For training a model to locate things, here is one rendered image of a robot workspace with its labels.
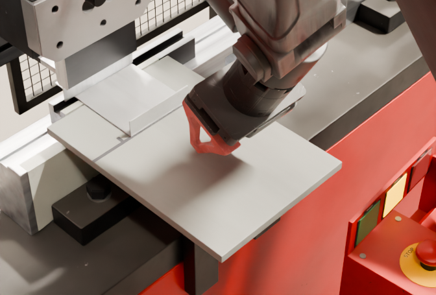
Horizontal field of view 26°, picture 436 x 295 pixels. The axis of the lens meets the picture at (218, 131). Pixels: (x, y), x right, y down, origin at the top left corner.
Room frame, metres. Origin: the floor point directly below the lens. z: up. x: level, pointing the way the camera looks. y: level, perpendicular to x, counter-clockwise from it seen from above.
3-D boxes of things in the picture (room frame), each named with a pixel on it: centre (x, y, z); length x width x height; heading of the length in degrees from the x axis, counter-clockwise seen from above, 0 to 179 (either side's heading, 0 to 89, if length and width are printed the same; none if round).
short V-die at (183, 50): (0.87, 0.11, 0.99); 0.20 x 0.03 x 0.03; 136
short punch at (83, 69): (0.84, 0.13, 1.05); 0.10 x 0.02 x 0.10; 136
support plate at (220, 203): (0.74, 0.03, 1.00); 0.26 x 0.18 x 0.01; 46
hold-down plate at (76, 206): (0.83, 0.07, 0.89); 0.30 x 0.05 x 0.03; 136
